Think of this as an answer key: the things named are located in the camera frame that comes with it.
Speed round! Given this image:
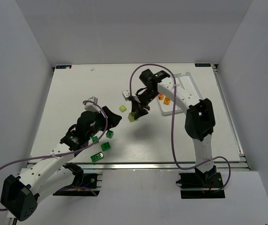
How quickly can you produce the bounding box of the light green square lego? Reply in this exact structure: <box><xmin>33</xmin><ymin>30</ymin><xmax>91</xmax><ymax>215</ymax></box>
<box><xmin>119</xmin><ymin>105</ymin><xmax>127</xmax><ymax>113</ymax></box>

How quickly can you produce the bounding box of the yellow long lego brick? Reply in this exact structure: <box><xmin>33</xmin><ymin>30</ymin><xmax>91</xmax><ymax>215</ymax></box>
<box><xmin>164</xmin><ymin>97</ymin><xmax>171</xmax><ymax>105</ymax></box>

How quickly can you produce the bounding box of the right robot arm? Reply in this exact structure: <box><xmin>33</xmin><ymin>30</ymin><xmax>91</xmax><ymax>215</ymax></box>
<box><xmin>128</xmin><ymin>69</ymin><xmax>216</xmax><ymax>176</ymax></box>

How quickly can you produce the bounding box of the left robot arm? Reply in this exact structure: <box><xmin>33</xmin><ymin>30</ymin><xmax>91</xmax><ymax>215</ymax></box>
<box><xmin>0</xmin><ymin>106</ymin><xmax>122</xmax><ymax>222</ymax></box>

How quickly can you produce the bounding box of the dark green square lego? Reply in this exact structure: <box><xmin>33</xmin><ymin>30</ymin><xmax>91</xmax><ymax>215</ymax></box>
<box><xmin>106</xmin><ymin>130</ymin><xmax>114</xmax><ymax>138</ymax></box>

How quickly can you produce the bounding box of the green long lego brick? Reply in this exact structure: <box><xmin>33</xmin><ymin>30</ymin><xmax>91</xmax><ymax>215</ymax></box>
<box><xmin>90</xmin><ymin>152</ymin><xmax>104</xmax><ymax>163</ymax></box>

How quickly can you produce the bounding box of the white divided sorting tray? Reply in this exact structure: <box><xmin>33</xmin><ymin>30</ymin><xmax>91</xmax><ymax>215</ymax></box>
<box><xmin>157</xmin><ymin>72</ymin><xmax>202</xmax><ymax>116</ymax></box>

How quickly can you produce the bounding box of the blue label sticker right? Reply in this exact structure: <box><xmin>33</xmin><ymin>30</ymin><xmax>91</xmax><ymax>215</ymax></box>
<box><xmin>194</xmin><ymin>63</ymin><xmax>211</xmax><ymax>67</ymax></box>

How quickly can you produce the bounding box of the blue label sticker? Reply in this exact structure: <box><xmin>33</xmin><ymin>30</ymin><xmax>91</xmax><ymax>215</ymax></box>
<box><xmin>194</xmin><ymin>63</ymin><xmax>211</xmax><ymax>67</ymax></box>
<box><xmin>55</xmin><ymin>65</ymin><xmax>72</xmax><ymax>69</ymax></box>

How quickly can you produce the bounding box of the blue label sticker left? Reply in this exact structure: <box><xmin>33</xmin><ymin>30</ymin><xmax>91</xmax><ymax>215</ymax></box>
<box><xmin>55</xmin><ymin>65</ymin><xmax>72</xmax><ymax>69</ymax></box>

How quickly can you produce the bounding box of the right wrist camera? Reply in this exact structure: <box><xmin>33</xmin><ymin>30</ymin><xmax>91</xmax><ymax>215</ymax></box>
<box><xmin>122</xmin><ymin>90</ymin><xmax>137</xmax><ymax>101</ymax></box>

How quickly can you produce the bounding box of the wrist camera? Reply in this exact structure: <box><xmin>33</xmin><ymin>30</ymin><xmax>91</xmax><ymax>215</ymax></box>
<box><xmin>84</xmin><ymin>96</ymin><xmax>99</xmax><ymax>112</ymax></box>
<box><xmin>122</xmin><ymin>90</ymin><xmax>137</xmax><ymax>101</ymax></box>

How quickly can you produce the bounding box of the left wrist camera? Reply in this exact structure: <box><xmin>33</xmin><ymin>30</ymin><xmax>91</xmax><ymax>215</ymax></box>
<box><xmin>84</xmin><ymin>96</ymin><xmax>99</xmax><ymax>112</ymax></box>

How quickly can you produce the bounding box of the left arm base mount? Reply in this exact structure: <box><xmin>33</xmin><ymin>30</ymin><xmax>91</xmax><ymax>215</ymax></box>
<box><xmin>53</xmin><ymin>163</ymin><xmax>103</xmax><ymax>197</ymax></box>

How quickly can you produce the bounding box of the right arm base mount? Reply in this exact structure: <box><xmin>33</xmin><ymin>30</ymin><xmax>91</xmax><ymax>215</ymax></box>
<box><xmin>176</xmin><ymin>173</ymin><xmax>225</xmax><ymax>199</ymax></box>

